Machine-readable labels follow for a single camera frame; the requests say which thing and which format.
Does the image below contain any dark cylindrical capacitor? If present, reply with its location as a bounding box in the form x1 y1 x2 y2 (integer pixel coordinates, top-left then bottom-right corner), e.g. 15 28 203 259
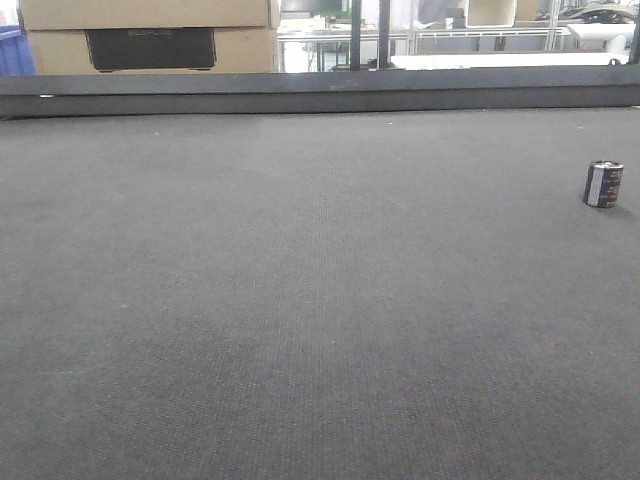
583 160 624 208

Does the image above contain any dark grey table mat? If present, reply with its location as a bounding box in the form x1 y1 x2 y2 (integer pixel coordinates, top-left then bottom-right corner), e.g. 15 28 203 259
1 107 639 479

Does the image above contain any white shelving rack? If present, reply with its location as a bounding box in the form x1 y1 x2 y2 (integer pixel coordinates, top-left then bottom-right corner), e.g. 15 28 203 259
277 24 569 73

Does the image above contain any white background table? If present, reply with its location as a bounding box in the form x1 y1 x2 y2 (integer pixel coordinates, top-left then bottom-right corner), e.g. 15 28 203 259
391 51 629 71

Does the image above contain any lower cardboard box black label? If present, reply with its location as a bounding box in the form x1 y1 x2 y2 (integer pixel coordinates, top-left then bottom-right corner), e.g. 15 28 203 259
26 27 280 76

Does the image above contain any blue plastic crate background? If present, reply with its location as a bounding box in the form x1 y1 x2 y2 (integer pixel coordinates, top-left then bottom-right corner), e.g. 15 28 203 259
0 25 36 77

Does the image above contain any upper cardboard box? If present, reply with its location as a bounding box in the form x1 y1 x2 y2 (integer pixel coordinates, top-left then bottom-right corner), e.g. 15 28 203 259
18 0 280 30

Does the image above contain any black vertical post left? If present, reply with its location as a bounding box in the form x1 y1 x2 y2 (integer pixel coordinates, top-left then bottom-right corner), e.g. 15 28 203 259
349 0 361 71

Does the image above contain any black vertical post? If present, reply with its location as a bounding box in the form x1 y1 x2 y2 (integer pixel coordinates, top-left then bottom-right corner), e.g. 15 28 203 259
377 0 391 70
349 0 361 71

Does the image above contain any black vertical post right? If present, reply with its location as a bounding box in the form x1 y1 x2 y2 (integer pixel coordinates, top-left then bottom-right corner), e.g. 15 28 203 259
377 0 391 70

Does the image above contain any grey table edge rail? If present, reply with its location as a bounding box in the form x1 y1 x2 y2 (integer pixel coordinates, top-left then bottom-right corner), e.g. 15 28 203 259
1 65 639 117

